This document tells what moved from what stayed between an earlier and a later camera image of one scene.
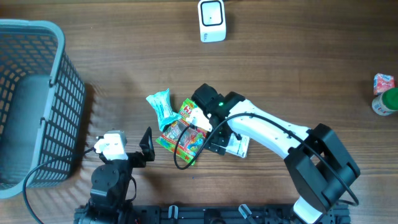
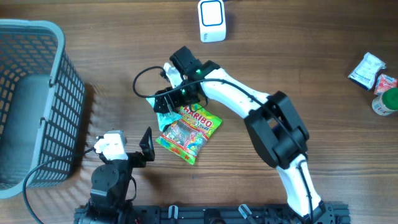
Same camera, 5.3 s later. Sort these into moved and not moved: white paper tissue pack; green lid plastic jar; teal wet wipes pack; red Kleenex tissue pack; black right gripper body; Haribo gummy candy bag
Moved: white paper tissue pack; black right gripper body
Not moved: Haribo gummy candy bag; teal wet wipes pack; red Kleenex tissue pack; green lid plastic jar
